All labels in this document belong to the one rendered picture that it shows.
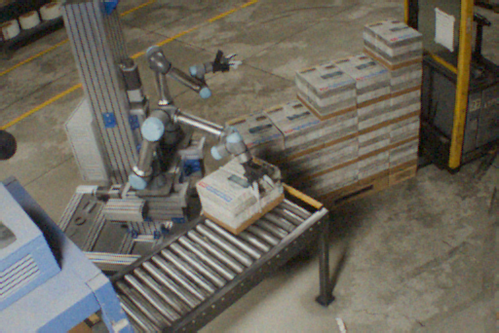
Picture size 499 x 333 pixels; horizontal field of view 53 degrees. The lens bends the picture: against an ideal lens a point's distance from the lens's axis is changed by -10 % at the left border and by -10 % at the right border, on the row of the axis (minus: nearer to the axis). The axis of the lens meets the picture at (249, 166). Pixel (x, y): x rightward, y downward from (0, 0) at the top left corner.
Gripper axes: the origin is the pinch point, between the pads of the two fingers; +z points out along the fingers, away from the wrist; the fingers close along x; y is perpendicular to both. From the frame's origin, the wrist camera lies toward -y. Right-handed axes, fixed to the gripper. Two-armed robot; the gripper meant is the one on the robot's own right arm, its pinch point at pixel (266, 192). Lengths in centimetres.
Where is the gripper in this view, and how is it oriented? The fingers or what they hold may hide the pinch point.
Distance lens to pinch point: 290.7
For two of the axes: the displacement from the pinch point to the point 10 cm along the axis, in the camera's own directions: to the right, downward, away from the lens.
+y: -5.0, 1.0, 8.6
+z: 4.7, 8.6, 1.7
